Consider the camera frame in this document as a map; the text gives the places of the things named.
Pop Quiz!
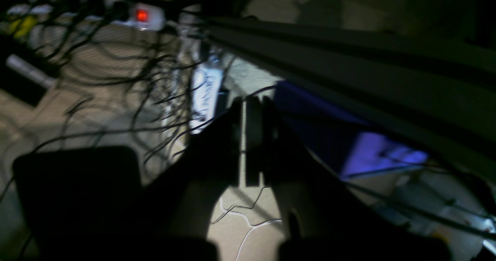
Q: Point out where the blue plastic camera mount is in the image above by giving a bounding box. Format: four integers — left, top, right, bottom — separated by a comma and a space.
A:
273, 81, 429, 179

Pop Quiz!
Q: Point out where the white power strip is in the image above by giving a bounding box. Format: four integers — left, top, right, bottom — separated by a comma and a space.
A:
1, 0, 168, 31

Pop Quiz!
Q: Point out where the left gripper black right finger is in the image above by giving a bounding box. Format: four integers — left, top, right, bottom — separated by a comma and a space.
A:
246, 96, 452, 261

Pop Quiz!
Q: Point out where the white cable on floor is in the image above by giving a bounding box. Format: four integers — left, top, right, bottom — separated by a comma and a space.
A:
211, 185, 283, 261

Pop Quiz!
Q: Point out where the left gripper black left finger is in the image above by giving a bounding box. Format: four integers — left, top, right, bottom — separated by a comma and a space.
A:
122, 98, 242, 261

